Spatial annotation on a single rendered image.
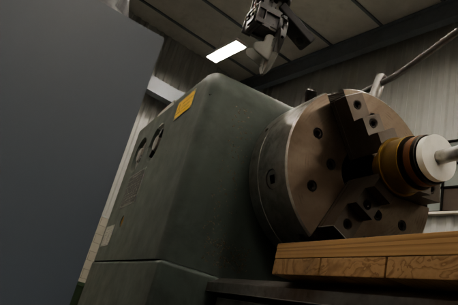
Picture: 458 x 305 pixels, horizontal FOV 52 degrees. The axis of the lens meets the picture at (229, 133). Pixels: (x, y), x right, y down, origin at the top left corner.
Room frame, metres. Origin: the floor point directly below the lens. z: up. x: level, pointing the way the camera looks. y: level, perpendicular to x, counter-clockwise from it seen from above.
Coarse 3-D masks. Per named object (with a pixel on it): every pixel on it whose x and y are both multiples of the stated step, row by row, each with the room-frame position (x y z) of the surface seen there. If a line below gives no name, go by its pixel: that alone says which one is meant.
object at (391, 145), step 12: (384, 144) 0.65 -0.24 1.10; (396, 144) 0.63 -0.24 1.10; (408, 144) 0.61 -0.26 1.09; (384, 156) 0.64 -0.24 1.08; (396, 156) 0.62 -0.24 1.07; (408, 156) 0.61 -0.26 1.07; (372, 168) 0.68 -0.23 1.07; (384, 168) 0.65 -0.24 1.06; (396, 168) 0.63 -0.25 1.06; (408, 168) 0.61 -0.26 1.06; (384, 180) 0.66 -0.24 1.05; (396, 180) 0.64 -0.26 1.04; (408, 180) 0.63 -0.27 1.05; (420, 180) 0.62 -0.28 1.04; (396, 192) 0.66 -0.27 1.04; (408, 192) 0.66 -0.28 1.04
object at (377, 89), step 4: (376, 76) 0.80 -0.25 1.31; (380, 76) 0.79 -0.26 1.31; (384, 76) 0.79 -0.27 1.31; (376, 80) 0.79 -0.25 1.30; (376, 84) 0.79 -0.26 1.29; (380, 84) 0.79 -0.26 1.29; (372, 88) 0.80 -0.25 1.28; (376, 88) 0.79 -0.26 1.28; (380, 88) 0.79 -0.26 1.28; (372, 92) 0.79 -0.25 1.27; (376, 92) 0.79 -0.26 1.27; (380, 92) 0.79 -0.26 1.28; (376, 96) 0.79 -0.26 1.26; (380, 96) 0.79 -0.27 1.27
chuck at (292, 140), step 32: (320, 96) 0.70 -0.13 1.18; (288, 128) 0.70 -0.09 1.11; (320, 128) 0.71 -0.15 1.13; (384, 128) 0.76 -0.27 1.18; (288, 160) 0.69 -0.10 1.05; (320, 160) 0.71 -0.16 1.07; (352, 160) 0.80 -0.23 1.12; (288, 192) 0.70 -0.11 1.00; (320, 192) 0.72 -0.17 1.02; (288, 224) 0.74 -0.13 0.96; (384, 224) 0.77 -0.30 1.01; (416, 224) 0.79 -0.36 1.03
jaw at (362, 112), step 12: (336, 96) 0.72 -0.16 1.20; (348, 96) 0.68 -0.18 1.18; (360, 96) 0.69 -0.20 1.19; (336, 108) 0.71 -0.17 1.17; (348, 108) 0.68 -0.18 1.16; (360, 108) 0.69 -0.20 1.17; (336, 120) 0.72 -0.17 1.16; (348, 120) 0.69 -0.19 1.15; (360, 120) 0.67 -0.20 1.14; (372, 120) 0.67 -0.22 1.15; (348, 132) 0.71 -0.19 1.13; (360, 132) 0.68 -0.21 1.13; (372, 132) 0.67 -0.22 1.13; (384, 132) 0.66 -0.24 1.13; (348, 144) 0.72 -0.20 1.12; (360, 144) 0.70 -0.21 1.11; (372, 144) 0.67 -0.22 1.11; (348, 156) 0.73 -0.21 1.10; (360, 156) 0.71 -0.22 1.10
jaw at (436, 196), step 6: (372, 174) 0.78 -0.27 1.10; (438, 186) 0.76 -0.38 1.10; (420, 192) 0.72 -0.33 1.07; (426, 192) 0.72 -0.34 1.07; (432, 192) 0.75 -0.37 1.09; (438, 192) 0.76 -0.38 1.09; (402, 198) 0.77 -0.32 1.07; (408, 198) 0.77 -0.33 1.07; (414, 198) 0.76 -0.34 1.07; (420, 198) 0.75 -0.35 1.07; (426, 198) 0.75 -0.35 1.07; (432, 198) 0.75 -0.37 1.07; (438, 198) 0.76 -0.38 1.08; (420, 204) 0.79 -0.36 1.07; (426, 204) 0.78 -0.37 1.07
